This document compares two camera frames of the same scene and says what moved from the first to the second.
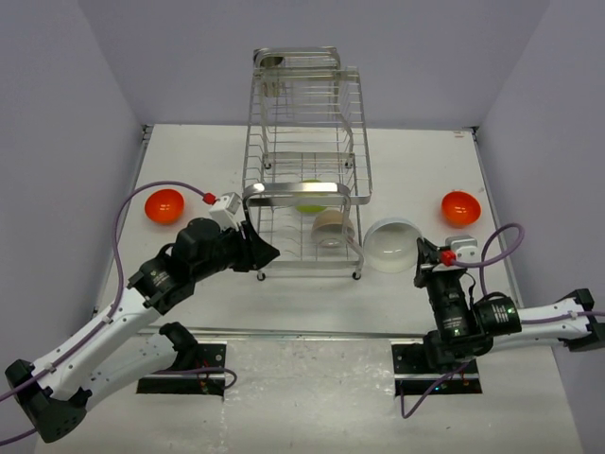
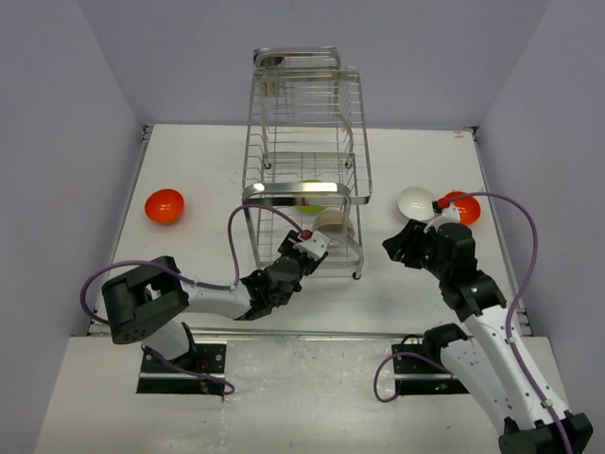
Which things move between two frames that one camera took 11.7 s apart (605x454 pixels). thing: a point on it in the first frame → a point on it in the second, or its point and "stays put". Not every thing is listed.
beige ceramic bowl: (330, 228) stays put
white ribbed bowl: (390, 245) → (416, 203)
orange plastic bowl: (164, 205) stays put
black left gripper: (254, 251) → (286, 246)
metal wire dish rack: (306, 165) stays put
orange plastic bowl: (460, 209) stays put
